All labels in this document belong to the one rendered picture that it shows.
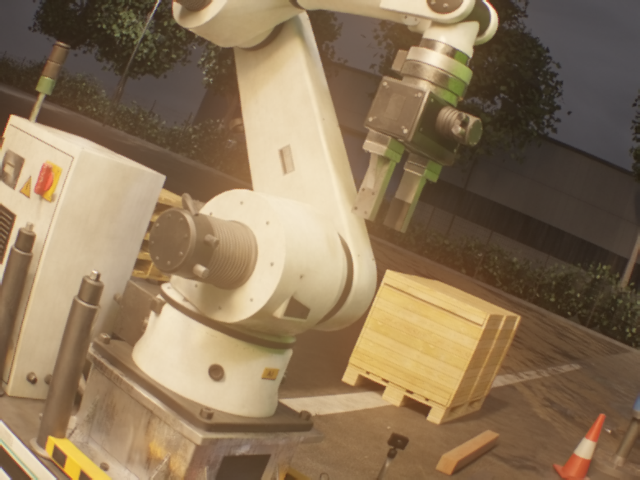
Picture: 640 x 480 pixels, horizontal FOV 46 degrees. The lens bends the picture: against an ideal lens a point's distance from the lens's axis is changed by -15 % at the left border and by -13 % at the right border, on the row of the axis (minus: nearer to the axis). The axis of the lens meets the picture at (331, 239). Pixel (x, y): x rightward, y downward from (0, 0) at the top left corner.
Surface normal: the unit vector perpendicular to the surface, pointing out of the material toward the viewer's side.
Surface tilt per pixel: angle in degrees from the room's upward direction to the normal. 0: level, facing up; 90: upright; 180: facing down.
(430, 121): 90
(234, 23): 131
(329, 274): 73
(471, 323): 90
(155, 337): 90
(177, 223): 90
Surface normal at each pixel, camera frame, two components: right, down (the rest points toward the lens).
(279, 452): 0.76, 0.34
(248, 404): 0.73, -0.04
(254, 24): 0.31, 0.86
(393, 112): -0.53, -0.16
